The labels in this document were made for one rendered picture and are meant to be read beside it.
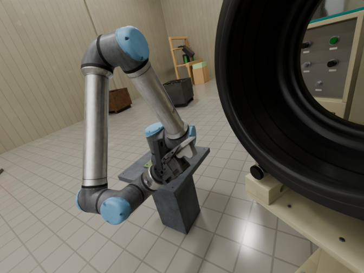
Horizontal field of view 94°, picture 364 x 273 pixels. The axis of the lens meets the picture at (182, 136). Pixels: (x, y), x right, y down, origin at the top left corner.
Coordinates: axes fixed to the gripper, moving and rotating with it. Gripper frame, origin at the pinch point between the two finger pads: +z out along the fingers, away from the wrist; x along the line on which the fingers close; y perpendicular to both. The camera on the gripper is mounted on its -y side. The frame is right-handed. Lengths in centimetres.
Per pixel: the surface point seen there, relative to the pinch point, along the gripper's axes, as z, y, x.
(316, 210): 14.9, 37.5, -1.6
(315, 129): 29.3, 22.3, -14.4
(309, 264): -16, 94, -60
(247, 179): 5.1, 21.6, -3.1
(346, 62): 62, 13, -55
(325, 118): 33.0, 20.9, -13.2
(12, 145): -496, -337, -152
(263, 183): 8.5, 24.6, -1.1
